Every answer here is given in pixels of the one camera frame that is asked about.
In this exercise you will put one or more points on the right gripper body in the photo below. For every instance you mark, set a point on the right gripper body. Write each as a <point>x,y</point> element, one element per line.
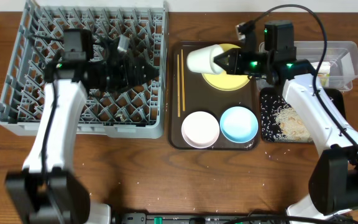
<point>252,63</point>

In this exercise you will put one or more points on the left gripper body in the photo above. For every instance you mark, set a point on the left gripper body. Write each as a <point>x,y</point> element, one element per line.
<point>113,79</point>

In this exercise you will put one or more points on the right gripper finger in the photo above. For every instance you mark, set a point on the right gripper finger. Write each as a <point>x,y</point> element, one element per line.
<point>224,57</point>
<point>222,67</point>

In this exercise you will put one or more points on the white cup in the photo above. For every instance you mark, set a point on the white cup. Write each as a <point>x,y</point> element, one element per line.
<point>202,60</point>

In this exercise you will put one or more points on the light blue bowl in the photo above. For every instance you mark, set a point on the light blue bowl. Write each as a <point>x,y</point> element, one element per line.
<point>239,124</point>

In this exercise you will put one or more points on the rice food waste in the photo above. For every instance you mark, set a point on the rice food waste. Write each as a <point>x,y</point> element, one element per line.
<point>291,124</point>

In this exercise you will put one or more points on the white paper napkin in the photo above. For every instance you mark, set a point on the white paper napkin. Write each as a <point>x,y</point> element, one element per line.
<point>324,69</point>

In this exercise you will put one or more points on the green snack wrapper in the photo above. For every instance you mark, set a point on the green snack wrapper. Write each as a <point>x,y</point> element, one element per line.
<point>324,79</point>

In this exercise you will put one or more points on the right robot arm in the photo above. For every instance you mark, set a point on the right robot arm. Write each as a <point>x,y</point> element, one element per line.
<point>333,185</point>

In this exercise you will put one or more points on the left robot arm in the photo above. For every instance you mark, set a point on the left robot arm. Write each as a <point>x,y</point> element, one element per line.
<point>46,189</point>

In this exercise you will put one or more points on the grey dishwasher rack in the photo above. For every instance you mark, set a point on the grey dishwasher rack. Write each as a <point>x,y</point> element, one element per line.
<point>134,113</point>

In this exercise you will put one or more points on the black waste tray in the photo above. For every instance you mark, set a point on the black waste tray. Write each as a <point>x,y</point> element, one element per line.
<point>269,115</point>

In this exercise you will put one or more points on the yellow plate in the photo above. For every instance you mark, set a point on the yellow plate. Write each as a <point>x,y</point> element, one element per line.
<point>225,82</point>

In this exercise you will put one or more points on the right wooden chopstick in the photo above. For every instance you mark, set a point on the right wooden chopstick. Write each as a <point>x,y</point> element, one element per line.
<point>183,81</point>

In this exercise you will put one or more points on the wooden chopstick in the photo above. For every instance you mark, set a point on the wooden chopstick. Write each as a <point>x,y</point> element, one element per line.
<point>178,87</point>
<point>183,81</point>

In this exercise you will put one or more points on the dark brown serving tray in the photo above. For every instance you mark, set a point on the dark brown serving tray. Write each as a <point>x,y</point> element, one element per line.
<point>200,96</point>

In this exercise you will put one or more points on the left wooden chopstick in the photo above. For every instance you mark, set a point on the left wooden chopstick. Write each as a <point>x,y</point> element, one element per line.
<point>178,87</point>

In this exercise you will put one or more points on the clear plastic bin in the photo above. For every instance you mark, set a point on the clear plastic bin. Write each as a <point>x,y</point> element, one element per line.
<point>342,55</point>

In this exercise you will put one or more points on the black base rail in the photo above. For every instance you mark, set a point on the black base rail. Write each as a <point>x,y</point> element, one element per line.
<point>143,218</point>

